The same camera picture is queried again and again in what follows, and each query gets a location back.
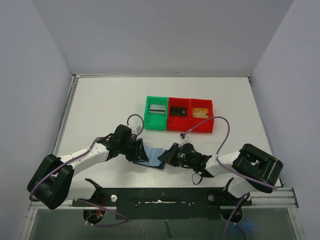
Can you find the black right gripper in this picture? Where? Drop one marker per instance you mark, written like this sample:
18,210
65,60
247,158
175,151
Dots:
171,155

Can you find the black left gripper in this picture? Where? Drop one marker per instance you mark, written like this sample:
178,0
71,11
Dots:
139,154

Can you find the blue leather card holder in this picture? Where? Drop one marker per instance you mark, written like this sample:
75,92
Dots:
153,161

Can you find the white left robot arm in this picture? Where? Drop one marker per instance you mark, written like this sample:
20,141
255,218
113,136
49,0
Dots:
53,182

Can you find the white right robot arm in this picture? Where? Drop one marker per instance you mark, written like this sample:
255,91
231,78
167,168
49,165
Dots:
255,169

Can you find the black credit card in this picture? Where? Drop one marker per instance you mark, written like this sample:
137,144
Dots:
178,111

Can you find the gold credit card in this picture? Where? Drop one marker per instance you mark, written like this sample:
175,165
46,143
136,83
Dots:
199,112

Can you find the middle red plastic bin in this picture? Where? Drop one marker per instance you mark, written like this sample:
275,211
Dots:
178,123

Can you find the red plastic bin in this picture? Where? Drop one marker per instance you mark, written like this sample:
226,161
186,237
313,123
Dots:
178,123
206,127

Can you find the green plastic bin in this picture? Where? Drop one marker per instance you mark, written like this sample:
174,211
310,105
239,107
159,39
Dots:
155,121

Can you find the right red plastic bin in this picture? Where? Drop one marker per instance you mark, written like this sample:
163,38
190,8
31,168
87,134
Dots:
206,127

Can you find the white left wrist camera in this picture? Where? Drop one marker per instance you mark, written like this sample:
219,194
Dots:
136,130

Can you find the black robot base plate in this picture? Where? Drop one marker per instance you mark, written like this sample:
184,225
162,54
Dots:
168,203

